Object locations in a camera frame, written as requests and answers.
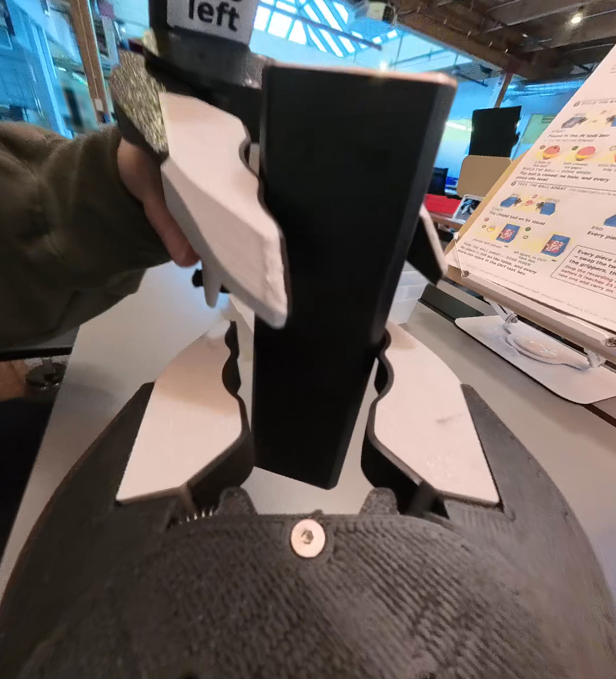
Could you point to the person's left hand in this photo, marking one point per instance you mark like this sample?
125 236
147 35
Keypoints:
151 196

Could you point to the person's left forearm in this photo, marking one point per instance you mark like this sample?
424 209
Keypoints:
48 228

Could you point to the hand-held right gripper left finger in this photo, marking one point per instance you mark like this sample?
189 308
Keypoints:
180 424

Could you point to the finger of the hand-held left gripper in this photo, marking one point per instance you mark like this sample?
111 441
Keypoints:
429 249
217 201

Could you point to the black multi-port USB hub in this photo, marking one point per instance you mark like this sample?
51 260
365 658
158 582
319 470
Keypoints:
339 265

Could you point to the black board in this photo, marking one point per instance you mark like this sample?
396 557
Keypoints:
496 132

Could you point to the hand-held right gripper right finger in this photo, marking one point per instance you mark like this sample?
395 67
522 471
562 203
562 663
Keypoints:
430 424

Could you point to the clear acrylic case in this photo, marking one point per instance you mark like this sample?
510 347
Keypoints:
467 208

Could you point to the clear plastic bin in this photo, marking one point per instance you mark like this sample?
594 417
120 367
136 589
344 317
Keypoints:
408 297

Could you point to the white ceiling projector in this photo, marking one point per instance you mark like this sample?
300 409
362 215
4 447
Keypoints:
382 11

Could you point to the printed instruction sheet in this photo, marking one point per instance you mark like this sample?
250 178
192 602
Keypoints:
578 212

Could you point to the beige board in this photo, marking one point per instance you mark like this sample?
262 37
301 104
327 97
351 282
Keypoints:
485 177

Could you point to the grey desk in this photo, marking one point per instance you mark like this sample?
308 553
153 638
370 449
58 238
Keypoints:
525 440

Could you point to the instruction sheet on stand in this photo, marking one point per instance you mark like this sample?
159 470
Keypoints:
552 366

